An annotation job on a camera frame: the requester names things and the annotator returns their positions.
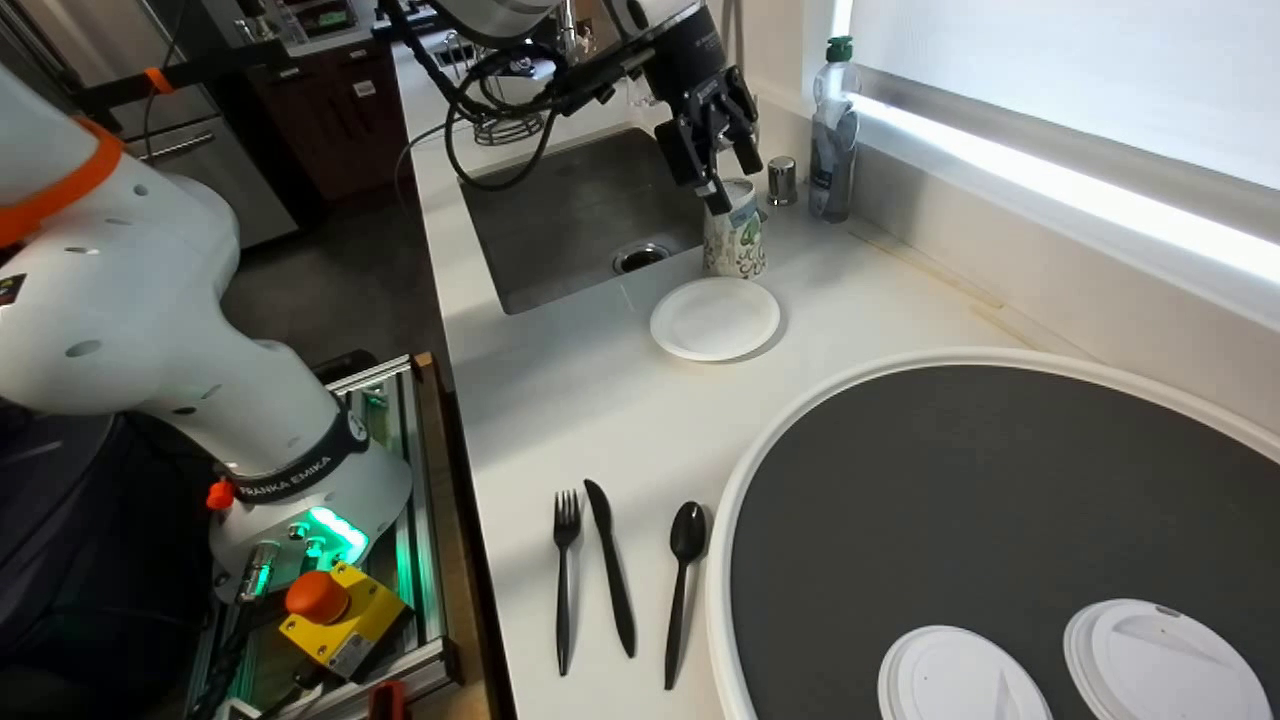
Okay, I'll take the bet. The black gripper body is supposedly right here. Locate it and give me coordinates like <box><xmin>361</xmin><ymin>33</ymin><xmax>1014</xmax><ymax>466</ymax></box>
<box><xmin>645</xmin><ymin>2</ymin><xmax>737</xmax><ymax>130</ymax></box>

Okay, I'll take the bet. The patterned paper cup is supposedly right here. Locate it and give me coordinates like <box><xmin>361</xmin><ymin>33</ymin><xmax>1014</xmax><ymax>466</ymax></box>
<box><xmin>699</xmin><ymin>174</ymin><xmax>776</xmax><ymax>284</ymax></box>

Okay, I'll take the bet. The white paper plate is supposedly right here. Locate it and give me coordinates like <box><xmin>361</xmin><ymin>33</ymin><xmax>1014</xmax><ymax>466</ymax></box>
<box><xmin>648</xmin><ymin>273</ymin><xmax>788</xmax><ymax>369</ymax></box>

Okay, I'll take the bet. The white plastic cup lid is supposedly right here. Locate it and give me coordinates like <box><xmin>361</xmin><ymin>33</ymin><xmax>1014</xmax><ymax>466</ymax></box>
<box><xmin>873</xmin><ymin>618</ymin><xmax>1057</xmax><ymax>720</ymax></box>
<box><xmin>1060</xmin><ymin>596</ymin><xmax>1274</xmax><ymax>720</ymax></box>

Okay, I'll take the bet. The small metal cylinder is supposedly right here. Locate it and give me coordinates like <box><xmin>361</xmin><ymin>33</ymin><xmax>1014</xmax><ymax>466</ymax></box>
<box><xmin>764</xmin><ymin>154</ymin><xmax>802</xmax><ymax>213</ymax></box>

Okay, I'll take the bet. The green-capped plastic water bottle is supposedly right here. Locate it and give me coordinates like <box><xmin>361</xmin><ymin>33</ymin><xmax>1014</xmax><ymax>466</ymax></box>
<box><xmin>802</xmin><ymin>33</ymin><xmax>873</xmax><ymax>223</ymax></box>

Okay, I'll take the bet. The round sink drain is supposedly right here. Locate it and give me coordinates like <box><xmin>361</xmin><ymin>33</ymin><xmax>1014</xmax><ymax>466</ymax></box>
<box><xmin>610</xmin><ymin>239</ymin><xmax>671</xmax><ymax>279</ymax></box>

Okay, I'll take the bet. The stainless steel sink basin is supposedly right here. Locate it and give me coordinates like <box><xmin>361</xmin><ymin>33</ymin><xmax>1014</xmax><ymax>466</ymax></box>
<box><xmin>454</xmin><ymin>125</ymin><xmax>771</xmax><ymax>320</ymax></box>

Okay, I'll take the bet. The white window blind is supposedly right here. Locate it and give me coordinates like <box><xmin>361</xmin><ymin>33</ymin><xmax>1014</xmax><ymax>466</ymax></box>
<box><xmin>848</xmin><ymin>0</ymin><xmax>1280</xmax><ymax>190</ymax></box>

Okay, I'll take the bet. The dark wooden cabinet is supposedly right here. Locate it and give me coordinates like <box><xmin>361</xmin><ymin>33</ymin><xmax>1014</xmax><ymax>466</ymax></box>
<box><xmin>241</xmin><ymin>37</ymin><xmax>417</xmax><ymax>209</ymax></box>

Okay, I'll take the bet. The black plastic spoon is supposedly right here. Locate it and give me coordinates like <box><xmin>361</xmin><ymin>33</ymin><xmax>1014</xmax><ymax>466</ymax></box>
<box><xmin>660</xmin><ymin>497</ymin><xmax>710</xmax><ymax>697</ymax></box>

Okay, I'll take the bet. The black plastic knife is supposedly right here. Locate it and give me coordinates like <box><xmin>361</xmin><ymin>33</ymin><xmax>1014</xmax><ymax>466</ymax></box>
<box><xmin>579</xmin><ymin>474</ymin><xmax>638</xmax><ymax>661</ymax></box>

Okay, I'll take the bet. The black plastic fork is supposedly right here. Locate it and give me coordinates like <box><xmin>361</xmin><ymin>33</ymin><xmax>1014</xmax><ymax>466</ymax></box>
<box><xmin>549</xmin><ymin>486</ymin><xmax>588</xmax><ymax>680</ymax></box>

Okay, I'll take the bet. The glass-sided wooden robot stand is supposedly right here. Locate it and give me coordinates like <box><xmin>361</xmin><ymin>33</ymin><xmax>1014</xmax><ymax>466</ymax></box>
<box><xmin>315</xmin><ymin>347</ymin><xmax>466</xmax><ymax>697</ymax></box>

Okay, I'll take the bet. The round black white-rimmed tray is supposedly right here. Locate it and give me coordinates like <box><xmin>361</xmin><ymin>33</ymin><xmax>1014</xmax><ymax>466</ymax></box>
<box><xmin>699</xmin><ymin>347</ymin><xmax>1280</xmax><ymax>720</ymax></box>

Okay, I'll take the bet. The stainless steel appliance front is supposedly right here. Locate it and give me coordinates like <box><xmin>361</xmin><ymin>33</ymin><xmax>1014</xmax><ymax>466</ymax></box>
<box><xmin>82</xmin><ymin>78</ymin><xmax>303</xmax><ymax>252</ymax></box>

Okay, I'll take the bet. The yellow emergency stop box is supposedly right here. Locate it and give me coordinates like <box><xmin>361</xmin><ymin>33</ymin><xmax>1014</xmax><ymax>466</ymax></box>
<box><xmin>274</xmin><ymin>563</ymin><xmax>412</xmax><ymax>667</ymax></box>

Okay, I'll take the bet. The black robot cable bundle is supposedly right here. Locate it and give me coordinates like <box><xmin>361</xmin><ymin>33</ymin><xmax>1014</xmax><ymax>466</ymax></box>
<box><xmin>375</xmin><ymin>0</ymin><xmax>671</xmax><ymax>201</ymax></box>

